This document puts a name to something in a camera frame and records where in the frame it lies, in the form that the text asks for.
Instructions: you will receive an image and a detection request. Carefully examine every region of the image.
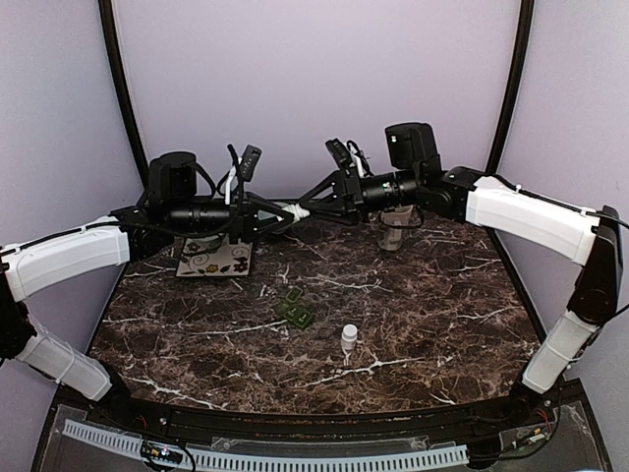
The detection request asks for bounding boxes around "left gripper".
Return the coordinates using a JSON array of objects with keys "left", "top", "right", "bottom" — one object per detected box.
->
[{"left": 168, "top": 190, "right": 294, "bottom": 245}]

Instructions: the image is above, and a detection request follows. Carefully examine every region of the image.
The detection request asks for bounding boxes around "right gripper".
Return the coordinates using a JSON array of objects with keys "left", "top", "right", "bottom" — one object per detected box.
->
[{"left": 300, "top": 164, "right": 422, "bottom": 225}]

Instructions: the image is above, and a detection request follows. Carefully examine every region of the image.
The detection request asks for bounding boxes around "white pill bottle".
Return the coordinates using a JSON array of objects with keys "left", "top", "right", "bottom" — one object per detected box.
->
[
  {"left": 340, "top": 324, "right": 358, "bottom": 351},
  {"left": 283, "top": 204, "right": 311, "bottom": 222}
]

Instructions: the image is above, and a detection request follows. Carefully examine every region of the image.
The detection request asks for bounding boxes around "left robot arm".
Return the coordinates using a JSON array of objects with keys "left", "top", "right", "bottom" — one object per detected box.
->
[{"left": 1, "top": 146, "right": 306, "bottom": 429}]

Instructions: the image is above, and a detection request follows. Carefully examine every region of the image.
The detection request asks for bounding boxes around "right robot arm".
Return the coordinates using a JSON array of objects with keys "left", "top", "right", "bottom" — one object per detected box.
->
[{"left": 299, "top": 122, "right": 624, "bottom": 427}]

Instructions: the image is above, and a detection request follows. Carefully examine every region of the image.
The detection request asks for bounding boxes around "square floral ceramic plate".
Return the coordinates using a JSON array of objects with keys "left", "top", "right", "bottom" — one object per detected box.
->
[{"left": 176, "top": 236, "right": 253, "bottom": 278}]

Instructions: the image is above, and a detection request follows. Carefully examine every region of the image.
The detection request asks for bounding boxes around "left teal ceramic bowl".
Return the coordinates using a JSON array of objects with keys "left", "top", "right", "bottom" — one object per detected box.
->
[{"left": 186, "top": 235, "right": 222, "bottom": 251}]

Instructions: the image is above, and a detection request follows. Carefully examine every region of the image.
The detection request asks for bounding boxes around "cream coral-print mug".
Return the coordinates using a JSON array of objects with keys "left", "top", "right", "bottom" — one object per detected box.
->
[{"left": 377, "top": 206, "right": 413, "bottom": 252}]

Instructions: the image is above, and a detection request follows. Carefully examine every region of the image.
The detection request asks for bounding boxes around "small green circuit board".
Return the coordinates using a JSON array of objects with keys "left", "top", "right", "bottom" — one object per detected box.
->
[{"left": 140, "top": 442, "right": 184, "bottom": 465}]

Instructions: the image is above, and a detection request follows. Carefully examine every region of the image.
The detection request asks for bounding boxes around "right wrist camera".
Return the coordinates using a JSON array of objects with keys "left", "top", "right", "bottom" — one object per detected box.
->
[{"left": 325, "top": 139, "right": 373, "bottom": 178}]

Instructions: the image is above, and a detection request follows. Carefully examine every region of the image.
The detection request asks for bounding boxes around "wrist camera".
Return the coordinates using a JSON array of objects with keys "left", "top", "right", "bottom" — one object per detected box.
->
[
  {"left": 325, "top": 139, "right": 373, "bottom": 178},
  {"left": 223, "top": 145, "right": 262, "bottom": 205}
]

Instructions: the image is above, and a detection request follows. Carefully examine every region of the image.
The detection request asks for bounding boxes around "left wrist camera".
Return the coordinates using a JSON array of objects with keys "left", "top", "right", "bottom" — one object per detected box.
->
[{"left": 223, "top": 145, "right": 262, "bottom": 205}]

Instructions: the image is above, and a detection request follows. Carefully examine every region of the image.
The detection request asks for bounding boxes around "black front table rail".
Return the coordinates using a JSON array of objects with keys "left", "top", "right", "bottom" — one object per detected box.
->
[{"left": 81, "top": 366, "right": 556, "bottom": 446}]

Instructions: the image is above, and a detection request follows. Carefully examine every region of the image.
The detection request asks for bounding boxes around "left black frame post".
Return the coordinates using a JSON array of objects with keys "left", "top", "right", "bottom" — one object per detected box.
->
[{"left": 97, "top": 0, "right": 148, "bottom": 187}]

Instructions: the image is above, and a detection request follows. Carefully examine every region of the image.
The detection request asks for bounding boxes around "black frame post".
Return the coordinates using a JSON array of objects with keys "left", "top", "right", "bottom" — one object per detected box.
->
[
  {"left": 486, "top": 0, "right": 536, "bottom": 174},
  {"left": 97, "top": 0, "right": 148, "bottom": 187}
]

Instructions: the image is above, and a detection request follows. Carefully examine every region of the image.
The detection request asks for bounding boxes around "white slotted cable duct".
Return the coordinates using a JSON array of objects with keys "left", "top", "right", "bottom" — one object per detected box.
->
[{"left": 61, "top": 420, "right": 469, "bottom": 471}]

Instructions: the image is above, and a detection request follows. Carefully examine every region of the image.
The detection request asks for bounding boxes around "right black frame post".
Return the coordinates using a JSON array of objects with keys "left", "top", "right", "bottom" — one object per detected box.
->
[{"left": 486, "top": 0, "right": 536, "bottom": 174}]

